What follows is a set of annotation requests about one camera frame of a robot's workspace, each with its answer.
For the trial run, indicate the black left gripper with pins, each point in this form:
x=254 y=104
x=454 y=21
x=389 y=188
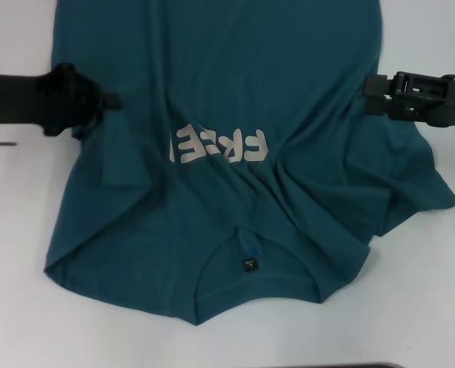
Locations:
x=58 y=99

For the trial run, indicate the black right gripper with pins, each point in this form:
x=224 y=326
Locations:
x=434 y=103

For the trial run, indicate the teal t-shirt with FREE print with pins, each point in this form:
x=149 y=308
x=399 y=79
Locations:
x=231 y=57

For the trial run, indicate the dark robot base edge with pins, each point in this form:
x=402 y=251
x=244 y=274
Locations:
x=357 y=365

